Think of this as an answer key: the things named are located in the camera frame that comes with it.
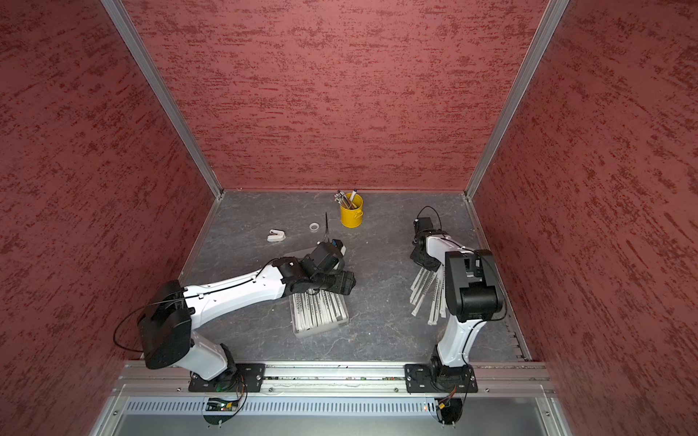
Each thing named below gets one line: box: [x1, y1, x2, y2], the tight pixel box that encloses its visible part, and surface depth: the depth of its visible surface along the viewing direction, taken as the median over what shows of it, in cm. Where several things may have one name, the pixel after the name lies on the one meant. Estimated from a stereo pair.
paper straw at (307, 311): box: [302, 294, 312, 329], surface depth 87 cm
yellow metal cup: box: [339, 192, 364, 228], surface depth 105 cm
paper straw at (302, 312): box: [297, 294, 308, 331], surface depth 87 cm
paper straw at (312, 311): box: [307, 293, 318, 327], surface depth 87 cm
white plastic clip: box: [266, 228, 287, 243], surface depth 105 cm
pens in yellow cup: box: [333, 188, 359, 210], surface depth 98 cm
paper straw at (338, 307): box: [333, 292, 343, 322], surface depth 88 cm
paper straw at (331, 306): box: [325, 290, 338, 323], surface depth 87 cm
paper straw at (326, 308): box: [321, 292, 332, 324], surface depth 87 cm
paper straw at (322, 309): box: [317, 292, 328, 325], surface depth 87 cm
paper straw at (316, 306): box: [312, 293, 322, 327], surface depth 87 cm
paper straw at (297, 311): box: [292, 292, 303, 332], surface depth 87 cm
